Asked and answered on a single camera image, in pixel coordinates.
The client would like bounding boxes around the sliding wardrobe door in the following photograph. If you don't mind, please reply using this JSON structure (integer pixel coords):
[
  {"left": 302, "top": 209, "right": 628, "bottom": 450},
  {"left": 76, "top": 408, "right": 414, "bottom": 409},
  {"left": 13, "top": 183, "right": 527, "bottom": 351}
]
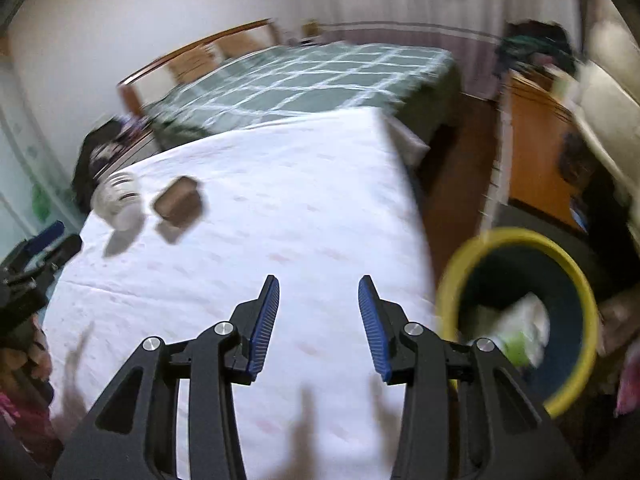
[{"left": 0, "top": 56, "right": 85, "bottom": 256}]

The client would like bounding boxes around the brown pillow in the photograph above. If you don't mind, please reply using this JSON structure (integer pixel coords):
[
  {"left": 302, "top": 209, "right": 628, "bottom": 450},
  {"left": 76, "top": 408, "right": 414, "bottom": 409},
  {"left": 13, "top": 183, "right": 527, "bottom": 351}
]
[
  {"left": 215, "top": 32, "right": 268, "bottom": 58},
  {"left": 168, "top": 46, "right": 219, "bottom": 84}
]

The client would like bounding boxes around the right brown pillow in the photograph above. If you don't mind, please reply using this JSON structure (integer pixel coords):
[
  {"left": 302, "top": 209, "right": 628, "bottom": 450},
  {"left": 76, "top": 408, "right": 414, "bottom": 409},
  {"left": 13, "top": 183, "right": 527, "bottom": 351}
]
[{"left": 215, "top": 32, "right": 268, "bottom": 58}]

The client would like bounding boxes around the yellow rimmed trash bin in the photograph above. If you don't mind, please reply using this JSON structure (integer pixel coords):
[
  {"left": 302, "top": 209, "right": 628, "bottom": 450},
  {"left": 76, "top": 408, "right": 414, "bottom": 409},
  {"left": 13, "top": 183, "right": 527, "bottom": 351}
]
[{"left": 436, "top": 228, "right": 599, "bottom": 418}]

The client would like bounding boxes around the bed with green quilt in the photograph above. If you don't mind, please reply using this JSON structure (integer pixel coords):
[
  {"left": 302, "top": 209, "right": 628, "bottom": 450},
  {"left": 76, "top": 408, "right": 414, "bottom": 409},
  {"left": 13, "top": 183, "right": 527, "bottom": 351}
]
[{"left": 117, "top": 20, "right": 462, "bottom": 150}]

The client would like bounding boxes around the white dotted table cloth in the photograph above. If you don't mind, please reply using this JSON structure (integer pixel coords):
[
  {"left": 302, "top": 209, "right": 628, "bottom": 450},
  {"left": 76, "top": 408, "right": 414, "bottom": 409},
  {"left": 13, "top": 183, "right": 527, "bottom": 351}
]
[{"left": 44, "top": 108, "right": 436, "bottom": 479}]

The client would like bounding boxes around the orange wooden cabinet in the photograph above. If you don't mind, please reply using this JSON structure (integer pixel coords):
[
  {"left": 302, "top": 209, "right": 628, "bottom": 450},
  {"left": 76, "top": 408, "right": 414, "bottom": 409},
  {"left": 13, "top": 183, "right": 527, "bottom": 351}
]
[{"left": 492, "top": 70, "right": 580, "bottom": 232}]

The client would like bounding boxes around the clothes pile on cabinet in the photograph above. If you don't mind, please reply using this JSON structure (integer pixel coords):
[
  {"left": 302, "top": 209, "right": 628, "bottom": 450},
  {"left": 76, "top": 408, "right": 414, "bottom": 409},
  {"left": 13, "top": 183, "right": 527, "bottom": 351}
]
[{"left": 494, "top": 20, "right": 576, "bottom": 78}]

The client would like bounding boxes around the left brown pillow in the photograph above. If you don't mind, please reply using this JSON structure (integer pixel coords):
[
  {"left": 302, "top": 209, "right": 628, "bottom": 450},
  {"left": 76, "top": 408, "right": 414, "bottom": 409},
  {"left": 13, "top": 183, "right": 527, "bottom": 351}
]
[{"left": 168, "top": 46, "right": 219, "bottom": 84}]

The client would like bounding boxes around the yellow tissue box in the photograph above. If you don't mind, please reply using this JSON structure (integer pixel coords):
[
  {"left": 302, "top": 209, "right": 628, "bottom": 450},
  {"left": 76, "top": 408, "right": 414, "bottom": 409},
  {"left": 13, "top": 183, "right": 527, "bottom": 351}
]
[{"left": 300, "top": 20, "right": 321, "bottom": 39}]

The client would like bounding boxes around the striped pink curtain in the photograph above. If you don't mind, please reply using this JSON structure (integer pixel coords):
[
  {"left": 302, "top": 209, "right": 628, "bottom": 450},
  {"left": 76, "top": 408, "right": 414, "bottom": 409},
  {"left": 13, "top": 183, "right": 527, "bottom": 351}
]
[{"left": 300, "top": 0, "right": 582, "bottom": 99}]

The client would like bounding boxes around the cream puffer jacket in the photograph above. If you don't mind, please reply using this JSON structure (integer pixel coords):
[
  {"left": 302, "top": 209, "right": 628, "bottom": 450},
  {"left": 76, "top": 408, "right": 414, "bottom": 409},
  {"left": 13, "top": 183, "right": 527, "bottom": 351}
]
[{"left": 562, "top": 0, "right": 639, "bottom": 208}]

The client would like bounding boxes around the white printed paper cup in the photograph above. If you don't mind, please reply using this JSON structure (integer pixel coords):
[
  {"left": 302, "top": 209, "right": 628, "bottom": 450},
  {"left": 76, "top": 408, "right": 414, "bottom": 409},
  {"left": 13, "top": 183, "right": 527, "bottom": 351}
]
[{"left": 91, "top": 171, "right": 143, "bottom": 232}]

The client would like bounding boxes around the pile of dark clothes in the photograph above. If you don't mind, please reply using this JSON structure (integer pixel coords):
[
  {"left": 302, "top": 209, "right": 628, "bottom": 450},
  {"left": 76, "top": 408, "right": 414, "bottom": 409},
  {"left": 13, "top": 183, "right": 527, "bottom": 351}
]
[{"left": 72, "top": 116, "right": 149, "bottom": 214}]

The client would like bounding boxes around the green plastic wrapper bag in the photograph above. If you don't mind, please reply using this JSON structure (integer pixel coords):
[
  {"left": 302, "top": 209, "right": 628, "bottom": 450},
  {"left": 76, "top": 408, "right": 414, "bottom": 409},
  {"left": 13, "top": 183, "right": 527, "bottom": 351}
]
[{"left": 469, "top": 292, "right": 550, "bottom": 370}]

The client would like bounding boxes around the brown small container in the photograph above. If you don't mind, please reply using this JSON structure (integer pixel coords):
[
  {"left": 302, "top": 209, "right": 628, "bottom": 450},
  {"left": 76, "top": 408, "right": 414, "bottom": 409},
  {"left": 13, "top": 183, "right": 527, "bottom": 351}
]
[{"left": 152, "top": 176, "right": 203, "bottom": 228}]

